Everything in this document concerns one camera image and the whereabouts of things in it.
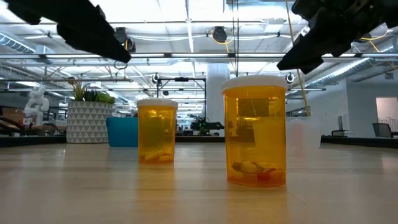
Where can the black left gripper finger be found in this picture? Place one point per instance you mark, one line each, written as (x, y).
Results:
(93, 43)
(62, 12)

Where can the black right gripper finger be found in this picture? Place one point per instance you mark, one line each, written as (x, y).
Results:
(309, 69)
(308, 53)

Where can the large orange pill bottle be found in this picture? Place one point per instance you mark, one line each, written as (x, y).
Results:
(255, 140)

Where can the orange bottle with oval pills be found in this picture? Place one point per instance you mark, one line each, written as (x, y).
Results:
(157, 130)

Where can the black background robot arm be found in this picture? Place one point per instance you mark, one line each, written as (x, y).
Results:
(206, 126)

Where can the clear plastic bin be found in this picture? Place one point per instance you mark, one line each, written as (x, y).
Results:
(311, 133)

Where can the blue plastic bin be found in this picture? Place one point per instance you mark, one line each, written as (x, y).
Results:
(122, 132)

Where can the ceiling light bar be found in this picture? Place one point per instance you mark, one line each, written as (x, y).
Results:
(348, 55)
(149, 55)
(199, 55)
(258, 55)
(62, 55)

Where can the green potted plant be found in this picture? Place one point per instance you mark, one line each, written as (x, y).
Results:
(99, 97)

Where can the grey desk device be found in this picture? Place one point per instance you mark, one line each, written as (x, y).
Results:
(342, 133)

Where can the triangle-patterned planter pot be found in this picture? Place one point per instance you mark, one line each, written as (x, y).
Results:
(88, 124)

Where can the white robot figurine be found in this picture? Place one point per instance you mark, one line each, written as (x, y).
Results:
(37, 102)

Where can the black office chair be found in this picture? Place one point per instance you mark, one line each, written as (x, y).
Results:
(382, 130)

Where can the white pillar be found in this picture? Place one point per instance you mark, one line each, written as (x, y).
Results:
(214, 102)

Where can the cardboard box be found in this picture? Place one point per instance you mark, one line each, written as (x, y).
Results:
(14, 113)

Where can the silver ventilation duct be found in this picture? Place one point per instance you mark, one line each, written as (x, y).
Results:
(15, 43)
(335, 74)

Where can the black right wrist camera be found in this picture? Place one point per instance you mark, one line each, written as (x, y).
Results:
(306, 7)

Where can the black table back rail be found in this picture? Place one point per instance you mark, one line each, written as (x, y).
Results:
(357, 141)

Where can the black metal frame stand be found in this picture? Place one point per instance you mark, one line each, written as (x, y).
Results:
(182, 79)

